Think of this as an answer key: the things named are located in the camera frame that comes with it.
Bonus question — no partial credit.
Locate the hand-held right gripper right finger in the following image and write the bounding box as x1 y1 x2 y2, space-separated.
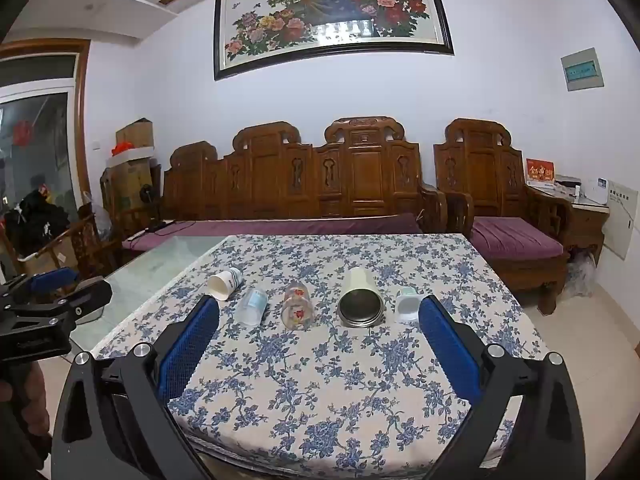
418 295 587 480

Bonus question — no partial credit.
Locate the clear plastic cup blue label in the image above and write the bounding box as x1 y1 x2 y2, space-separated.
235 287 269 328

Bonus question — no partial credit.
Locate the black cable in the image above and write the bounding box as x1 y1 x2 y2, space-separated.
126 219 177 242

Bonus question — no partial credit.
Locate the wooden door frame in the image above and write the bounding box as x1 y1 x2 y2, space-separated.
0 38 93 208

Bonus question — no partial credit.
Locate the cream steel cup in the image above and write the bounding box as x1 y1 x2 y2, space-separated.
336 266 387 330

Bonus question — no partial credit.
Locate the carved wooden sofa bench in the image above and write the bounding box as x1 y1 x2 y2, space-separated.
161 116 449 235

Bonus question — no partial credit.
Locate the red desk calendar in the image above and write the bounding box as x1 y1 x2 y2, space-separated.
525 158 556 184

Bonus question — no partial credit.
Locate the white wall chart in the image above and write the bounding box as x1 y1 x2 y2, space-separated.
601 182 640 261

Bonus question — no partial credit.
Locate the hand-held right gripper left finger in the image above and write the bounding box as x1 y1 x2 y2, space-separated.
51 294 221 480

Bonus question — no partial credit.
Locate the grey flat box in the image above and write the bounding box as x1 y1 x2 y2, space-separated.
554 174 582 197

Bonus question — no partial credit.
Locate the person's left hand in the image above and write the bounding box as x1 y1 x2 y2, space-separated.
0 360 51 461

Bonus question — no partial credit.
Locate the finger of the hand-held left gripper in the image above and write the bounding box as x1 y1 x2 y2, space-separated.
20 277 114 327
9 267 81 302

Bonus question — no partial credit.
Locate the grey electrical panel box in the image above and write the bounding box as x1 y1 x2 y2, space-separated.
560 47 605 92

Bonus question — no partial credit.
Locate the pile of dark clothes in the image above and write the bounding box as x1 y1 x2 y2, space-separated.
4 186 72 257

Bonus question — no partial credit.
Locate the framed peacock flower painting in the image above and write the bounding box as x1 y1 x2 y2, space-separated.
213 0 455 82

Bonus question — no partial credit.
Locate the clear plastic bag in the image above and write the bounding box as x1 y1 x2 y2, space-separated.
564 249 599 302

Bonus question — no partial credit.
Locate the red hanging lantern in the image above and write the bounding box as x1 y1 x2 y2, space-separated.
12 119 34 148

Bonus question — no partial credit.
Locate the long purple sofa cushion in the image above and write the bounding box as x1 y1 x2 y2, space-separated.
121 212 424 255

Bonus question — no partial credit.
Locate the blue floral tablecloth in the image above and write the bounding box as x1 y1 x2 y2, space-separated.
92 232 549 479

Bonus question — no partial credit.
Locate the large cardboard box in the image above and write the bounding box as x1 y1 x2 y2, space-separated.
104 147 164 213

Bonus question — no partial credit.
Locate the white box device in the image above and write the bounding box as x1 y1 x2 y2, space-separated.
582 178 610 206

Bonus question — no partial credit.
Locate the carved wooden armchair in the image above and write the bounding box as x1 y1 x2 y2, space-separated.
433 118 576 317

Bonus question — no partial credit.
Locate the small brown cardboard box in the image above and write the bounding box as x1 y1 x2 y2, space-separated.
115 118 155 149

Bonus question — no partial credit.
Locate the white paper cup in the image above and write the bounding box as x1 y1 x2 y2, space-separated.
207 267 244 302

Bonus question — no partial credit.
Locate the small black fan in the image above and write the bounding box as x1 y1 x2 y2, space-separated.
139 183 164 223

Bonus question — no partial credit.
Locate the wooden side table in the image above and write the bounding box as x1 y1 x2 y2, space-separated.
529 184 612 267

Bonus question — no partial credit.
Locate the glass cup red flower print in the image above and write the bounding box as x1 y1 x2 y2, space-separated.
281 281 311 331

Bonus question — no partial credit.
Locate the purple armchair cushion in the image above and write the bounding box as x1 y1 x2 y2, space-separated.
471 216 565 261

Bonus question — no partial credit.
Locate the wooden chair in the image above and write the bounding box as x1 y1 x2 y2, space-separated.
69 202 127 282

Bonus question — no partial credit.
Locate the small white plastic cup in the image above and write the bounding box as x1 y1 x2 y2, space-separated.
396 287 421 323

